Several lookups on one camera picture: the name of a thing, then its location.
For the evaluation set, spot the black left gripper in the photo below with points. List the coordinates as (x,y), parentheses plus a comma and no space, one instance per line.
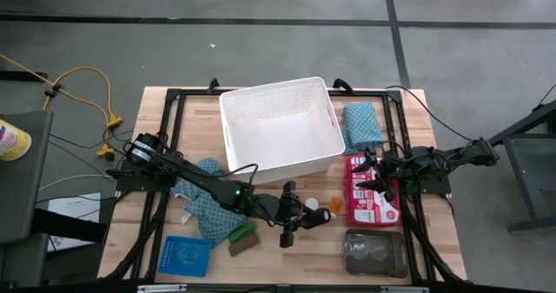
(282,215)

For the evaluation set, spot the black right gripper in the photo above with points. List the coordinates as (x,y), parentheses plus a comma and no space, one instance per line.
(393,171)

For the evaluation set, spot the blue patterned hospital gown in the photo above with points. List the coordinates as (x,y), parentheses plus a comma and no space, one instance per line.
(362,128)
(213,221)

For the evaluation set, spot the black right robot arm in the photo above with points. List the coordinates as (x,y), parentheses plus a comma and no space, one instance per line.
(456,156)

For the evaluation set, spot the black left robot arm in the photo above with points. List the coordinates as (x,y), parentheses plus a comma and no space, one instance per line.
(204,182)

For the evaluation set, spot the white perforated plastic basket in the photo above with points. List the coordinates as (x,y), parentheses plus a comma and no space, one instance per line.
(282,132)

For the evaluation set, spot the blue plastic bin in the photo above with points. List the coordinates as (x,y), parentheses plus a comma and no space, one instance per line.
(184,256)

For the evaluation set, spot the red first aid kit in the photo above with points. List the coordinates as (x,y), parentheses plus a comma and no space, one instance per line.
(369,210)

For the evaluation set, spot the clear bag of dark items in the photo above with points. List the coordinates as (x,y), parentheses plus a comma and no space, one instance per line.
(373,254)

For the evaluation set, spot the green brown sponge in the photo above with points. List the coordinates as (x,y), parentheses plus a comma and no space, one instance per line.
(244,245)

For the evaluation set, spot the small white tube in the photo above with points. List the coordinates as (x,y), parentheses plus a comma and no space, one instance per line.
(186,218)

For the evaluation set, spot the black metal stand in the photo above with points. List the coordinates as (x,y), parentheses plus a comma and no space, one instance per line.
(530,162)

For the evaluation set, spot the white paper sheet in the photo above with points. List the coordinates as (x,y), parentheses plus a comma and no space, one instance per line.
(74,206)

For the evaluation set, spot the black side table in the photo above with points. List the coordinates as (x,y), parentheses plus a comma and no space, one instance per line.
(21,188)

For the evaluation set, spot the disinfectant wipes canister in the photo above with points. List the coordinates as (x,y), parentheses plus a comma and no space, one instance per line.
(13,141)

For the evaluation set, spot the black aluminium table frame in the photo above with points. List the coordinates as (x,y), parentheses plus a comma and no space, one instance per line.
(200,92)

